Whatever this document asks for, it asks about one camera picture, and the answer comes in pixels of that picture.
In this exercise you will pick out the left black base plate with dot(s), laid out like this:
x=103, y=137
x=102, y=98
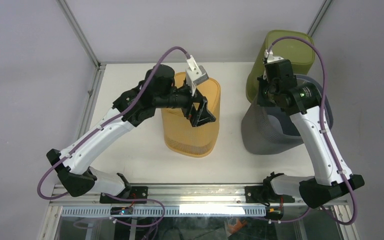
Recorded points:
x=136, y=195

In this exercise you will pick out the white slotted cable duct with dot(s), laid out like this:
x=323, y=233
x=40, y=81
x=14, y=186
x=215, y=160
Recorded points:
x=183, y=210

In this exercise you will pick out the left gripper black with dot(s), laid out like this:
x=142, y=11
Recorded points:
x=202, y=115

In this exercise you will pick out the grey slatted plastic basket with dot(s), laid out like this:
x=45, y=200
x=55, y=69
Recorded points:
x=268, y=132

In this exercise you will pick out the right aluminium frame post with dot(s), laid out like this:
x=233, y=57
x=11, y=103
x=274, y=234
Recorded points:
x=324, y=8

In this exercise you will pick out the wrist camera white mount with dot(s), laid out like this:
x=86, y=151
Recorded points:
x=195, y=75
x=269, y=57

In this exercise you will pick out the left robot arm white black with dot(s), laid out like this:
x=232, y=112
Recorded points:
x=157, y=91

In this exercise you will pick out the left aluminium frame post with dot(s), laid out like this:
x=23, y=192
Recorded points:
x=72, y=21

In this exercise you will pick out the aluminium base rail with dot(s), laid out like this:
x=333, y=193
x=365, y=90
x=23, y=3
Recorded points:
x=177, y=194

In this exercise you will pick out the yellow slatted plastic basket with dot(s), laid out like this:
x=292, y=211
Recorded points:
x=181, y=137

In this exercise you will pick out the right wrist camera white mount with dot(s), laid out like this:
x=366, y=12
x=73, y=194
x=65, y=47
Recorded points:
x=269, y=57

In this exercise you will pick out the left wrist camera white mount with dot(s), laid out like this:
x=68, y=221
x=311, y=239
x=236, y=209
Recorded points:
x=195, y=75

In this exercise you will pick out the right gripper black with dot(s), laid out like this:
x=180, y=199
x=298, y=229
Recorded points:
x=261, y=101

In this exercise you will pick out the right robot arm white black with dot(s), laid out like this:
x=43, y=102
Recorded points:
x=332, y=179

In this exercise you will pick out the orange object under table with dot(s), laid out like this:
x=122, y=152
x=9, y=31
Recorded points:
x=235, y=224

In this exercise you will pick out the green slatted plastic basket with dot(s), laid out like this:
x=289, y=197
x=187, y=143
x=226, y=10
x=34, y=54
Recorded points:
x=300, y=55

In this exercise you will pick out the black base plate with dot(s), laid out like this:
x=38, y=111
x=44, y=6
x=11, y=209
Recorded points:
x=136, y=195
x=263, y=195

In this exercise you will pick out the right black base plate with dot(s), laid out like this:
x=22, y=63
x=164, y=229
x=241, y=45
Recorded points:
x=263, y=195

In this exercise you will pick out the aluminium frame post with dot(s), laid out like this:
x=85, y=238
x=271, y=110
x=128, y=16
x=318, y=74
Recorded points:
x=72, y=21
x=324, y=8

